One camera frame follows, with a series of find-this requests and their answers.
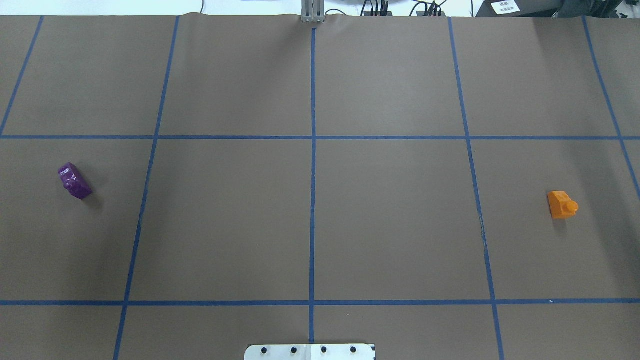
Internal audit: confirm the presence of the black box with label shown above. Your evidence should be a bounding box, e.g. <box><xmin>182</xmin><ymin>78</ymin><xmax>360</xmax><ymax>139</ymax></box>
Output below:
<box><xmin>474</xmin><ymin>0</ymin><xmax>565</xmax><ymax>18</ymax></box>

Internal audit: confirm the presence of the aluminium frame post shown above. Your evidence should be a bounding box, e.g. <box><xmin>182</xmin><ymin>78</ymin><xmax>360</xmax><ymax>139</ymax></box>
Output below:
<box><xmin>301</xmin><ymin>0</ymin><xmax>326</xmax><ymax>24</ymax></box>

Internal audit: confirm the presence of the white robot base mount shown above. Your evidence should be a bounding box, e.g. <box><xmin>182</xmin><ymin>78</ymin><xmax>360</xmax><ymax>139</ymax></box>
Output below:
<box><xmin>243</xmin><ymin>343</ymin><xmax>377</xmax><ymax>360</ymax></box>

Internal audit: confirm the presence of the orange trapezoid block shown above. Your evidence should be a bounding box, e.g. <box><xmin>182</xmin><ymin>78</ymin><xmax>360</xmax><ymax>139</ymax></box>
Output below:
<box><xmin>547</xmin><ymin>190</ymin><xmax>579</xmax><ymax>220</ymax></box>

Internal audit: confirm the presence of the purple trapezoid block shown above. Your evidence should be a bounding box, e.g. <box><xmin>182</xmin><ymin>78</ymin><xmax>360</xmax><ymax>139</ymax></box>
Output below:
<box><xmin>57</xmin><ymin>162</ymin><xmax>93</xmax><ymax>200</ymax></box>

